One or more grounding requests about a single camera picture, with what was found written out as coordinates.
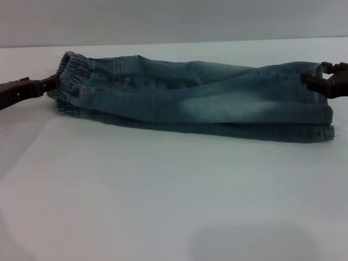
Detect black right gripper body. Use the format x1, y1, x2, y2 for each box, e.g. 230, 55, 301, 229
326, 62, 348, 102

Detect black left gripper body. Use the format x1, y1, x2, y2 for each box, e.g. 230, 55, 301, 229
0, 76, 43, 112

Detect blue denim shorts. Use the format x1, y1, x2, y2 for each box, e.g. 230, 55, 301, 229
44, 39, 336, 155

